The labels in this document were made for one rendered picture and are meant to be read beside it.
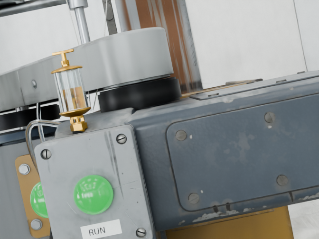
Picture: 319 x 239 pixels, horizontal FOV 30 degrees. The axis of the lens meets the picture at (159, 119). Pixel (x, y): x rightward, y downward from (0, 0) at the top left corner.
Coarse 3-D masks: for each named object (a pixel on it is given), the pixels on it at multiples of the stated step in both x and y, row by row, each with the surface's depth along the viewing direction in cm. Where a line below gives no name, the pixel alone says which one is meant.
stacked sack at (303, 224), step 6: (300, 216) 373; (306, 216) 369; (312, 216) 366; (318, 216) 363; (294, 222) 366; (300, 222) 362; (306, 222) 360; (312, 222) 356; (318, 222) 354; (294, 228) 354; (300, 228) 350; (306, 228) 348; (312, 228) 346; (318, 228) 345; (294, 234) 343; (300, 234) 343; (306, 234) 341; (312, 234) 341; (318, 234) 341
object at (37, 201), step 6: (36, 186) 46; (36, 192) 46; (42, 192) 46; (30, 198) 47; (36, 198) 46; (42, 198) 46; (36, 204) 46; (42, 204) 46; (36, 210) 46; (42, 210) 46; (42, 216) 47
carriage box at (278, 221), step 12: (228, 84) 106; (252, 216) 79; (264, 216) 79; (276, 216) 79; (288, 216) 79; (192, 228) 80; (204, 228) 80; (216, 228) 80; (228, 228) 80; (240, 228) 80; (252, 228) 80; (264, 228) 80; (276, 228) 80; (288, 228) 80
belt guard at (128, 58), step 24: (72, 48) 66; (96, 48) 62; (120, 48) 61; (144, 48) 61; (168, 48) 64; (24, 72) 76; (48, 72) 71; (96, 72) 63; (120, 72) 61; (144, 72) 61; (168, 72) 63; (0, 96) 83; (24, 96) 77; (48, 96) 72
